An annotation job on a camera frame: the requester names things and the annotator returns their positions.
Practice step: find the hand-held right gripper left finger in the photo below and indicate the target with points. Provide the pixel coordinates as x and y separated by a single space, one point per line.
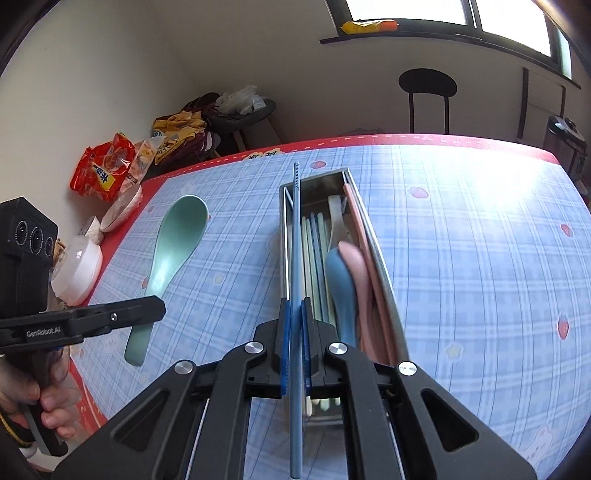
285 341

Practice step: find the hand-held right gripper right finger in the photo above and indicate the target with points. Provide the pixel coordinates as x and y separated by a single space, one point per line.
306 341

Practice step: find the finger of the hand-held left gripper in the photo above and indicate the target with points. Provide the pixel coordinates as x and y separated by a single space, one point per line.
124 314

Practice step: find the blue spoon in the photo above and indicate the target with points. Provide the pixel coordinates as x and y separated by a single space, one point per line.
340 295

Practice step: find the pale green chopstick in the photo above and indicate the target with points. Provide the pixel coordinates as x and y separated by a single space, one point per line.
314 272

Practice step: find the pink spoon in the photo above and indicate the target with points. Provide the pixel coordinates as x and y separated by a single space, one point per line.
358 277

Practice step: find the blue chopstick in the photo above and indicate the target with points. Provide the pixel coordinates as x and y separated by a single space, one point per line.
296 207
321 258

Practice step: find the metal utensil tray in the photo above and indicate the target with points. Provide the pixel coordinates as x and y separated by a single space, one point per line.
383 286

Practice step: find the green spoon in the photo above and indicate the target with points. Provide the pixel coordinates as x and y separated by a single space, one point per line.
180 230

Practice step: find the white spoon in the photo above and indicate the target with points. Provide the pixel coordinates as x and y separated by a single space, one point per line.
335 217

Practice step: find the person's left hand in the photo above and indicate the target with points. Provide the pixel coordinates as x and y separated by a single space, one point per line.
62 420

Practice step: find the white lidded pot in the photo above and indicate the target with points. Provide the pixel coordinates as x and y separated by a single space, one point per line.
78 272

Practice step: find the patterned ceramic bowl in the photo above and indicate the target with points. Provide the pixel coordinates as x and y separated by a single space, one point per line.
122 207

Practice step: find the red snack bag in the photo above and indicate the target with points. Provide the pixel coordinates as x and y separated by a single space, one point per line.
101 166

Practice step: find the yellow snack bag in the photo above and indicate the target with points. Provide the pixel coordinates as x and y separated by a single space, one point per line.
143 159

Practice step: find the blue plaid table mat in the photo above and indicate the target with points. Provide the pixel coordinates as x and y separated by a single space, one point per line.
461 258

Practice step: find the dark round stool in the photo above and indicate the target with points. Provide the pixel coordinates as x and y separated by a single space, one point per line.
249 120

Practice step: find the white plastic bag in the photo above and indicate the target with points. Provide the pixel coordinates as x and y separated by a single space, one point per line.
238 99

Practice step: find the black round stool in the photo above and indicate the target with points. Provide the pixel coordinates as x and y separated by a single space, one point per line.
427 83

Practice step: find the yellow orange packet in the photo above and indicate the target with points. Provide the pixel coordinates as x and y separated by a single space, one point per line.
367 26

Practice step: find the black folding rack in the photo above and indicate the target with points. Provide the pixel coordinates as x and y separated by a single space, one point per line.
524 101

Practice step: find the pressure cooker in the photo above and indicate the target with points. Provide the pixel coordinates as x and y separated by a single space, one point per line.
565 138

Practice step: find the dark framed window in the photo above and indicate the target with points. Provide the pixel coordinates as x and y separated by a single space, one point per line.
438 11

